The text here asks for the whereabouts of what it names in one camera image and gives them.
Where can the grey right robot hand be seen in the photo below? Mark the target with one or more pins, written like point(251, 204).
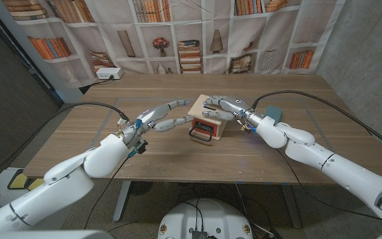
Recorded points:
point(232, 105)

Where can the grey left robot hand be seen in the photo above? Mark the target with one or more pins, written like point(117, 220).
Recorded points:
point(151, 115)

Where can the light wooden slotted box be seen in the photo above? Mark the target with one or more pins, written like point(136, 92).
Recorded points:
point(219, 127)

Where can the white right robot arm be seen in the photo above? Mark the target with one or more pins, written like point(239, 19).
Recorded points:
point(343, 169)

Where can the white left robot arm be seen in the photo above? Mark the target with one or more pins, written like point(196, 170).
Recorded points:
point(61, 189)

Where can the white domed robot base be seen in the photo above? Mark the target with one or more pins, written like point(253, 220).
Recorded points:
point(207, 219)

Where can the grey teal wrist module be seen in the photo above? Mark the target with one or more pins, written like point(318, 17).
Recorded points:
point(273, 113)

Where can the white power strip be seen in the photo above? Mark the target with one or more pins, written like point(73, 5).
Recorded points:
point(108, 73)

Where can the printed bookshelf backdrop cloth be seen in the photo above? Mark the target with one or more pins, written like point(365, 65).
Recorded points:
point(194, 33)

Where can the grey metal table leg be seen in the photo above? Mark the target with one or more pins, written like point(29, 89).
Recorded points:
point(292, 206)
point(122, 199)

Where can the small grey electronics box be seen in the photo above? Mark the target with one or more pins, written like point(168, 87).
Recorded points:
point(199, 235)

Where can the dark grey partition panel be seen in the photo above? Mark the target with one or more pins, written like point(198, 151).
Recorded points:
point(8, 99)

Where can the white robot torso edge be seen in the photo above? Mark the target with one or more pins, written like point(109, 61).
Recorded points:
point(45, 235)

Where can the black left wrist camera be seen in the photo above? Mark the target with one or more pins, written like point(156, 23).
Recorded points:
point(141, 147)

